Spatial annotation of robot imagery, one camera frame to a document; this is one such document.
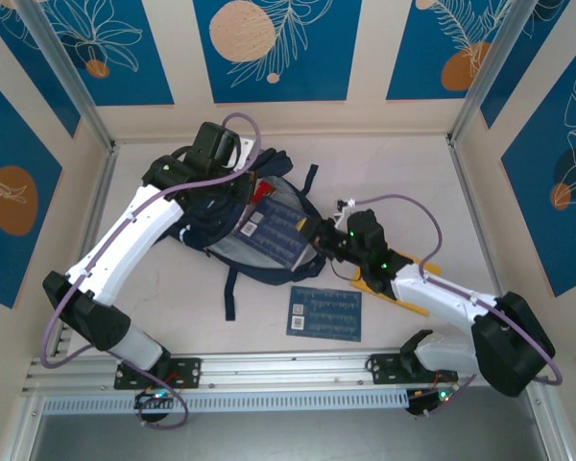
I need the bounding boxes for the blue booklet one QR code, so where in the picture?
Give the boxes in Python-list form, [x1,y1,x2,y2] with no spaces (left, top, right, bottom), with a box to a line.
[233,196,313,273]

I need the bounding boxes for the navy blue backpack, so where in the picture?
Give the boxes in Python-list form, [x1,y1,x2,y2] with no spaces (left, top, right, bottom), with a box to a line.
[151,146,327,322]

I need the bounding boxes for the blue booklet two QR codes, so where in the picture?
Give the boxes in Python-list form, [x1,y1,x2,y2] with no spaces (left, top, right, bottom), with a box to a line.
[286,285,364,343]

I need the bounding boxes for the yellow book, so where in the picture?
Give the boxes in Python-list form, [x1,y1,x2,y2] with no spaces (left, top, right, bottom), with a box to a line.
[349,256,443,317]

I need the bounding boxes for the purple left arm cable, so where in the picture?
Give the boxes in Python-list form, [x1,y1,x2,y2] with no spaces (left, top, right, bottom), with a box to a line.
[40,112,265,431]

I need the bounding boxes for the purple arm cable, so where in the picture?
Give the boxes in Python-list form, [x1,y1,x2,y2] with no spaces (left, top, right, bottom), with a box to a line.
[40,112,265,431]
[357,193,564,418]

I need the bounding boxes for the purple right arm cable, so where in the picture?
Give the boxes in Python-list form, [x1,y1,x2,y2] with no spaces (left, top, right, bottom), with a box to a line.
[357,193,564,418]

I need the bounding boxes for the aluminium side rail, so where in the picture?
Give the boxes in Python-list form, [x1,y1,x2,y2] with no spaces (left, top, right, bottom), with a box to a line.
[444,133,505,299]
[50,142,122,357]

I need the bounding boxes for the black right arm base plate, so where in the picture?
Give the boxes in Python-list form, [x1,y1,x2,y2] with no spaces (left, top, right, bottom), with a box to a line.
[367,352,460,386]

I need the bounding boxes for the aluminium mounting rail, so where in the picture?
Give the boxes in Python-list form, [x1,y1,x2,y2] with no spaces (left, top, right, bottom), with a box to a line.
[21,344,553,399]

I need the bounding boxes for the aluminium frame post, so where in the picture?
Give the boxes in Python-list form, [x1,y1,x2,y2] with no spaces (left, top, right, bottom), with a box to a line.
[14,0,115,151]
[449,0,544,145]

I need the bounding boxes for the grey slotted cable duct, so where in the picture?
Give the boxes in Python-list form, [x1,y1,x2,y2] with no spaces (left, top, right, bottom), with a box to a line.
[41,387,410,415]

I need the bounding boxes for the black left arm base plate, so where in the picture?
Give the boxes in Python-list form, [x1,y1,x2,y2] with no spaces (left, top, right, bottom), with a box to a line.
[113,357,203,391]

